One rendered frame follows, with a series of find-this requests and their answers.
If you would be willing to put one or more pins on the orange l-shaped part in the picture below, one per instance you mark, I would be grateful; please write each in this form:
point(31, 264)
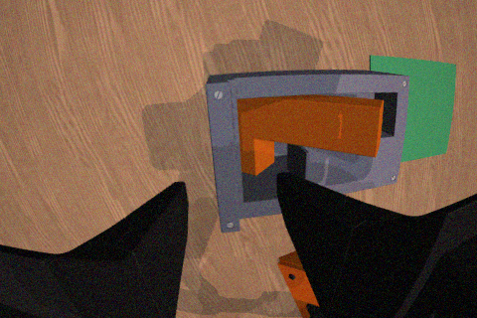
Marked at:
point(327, 122)

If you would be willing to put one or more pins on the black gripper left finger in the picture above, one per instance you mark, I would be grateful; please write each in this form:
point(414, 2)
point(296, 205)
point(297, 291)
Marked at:
point(131, 270)

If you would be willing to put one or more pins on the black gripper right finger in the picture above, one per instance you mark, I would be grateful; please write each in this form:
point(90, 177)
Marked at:
point(363, 261)

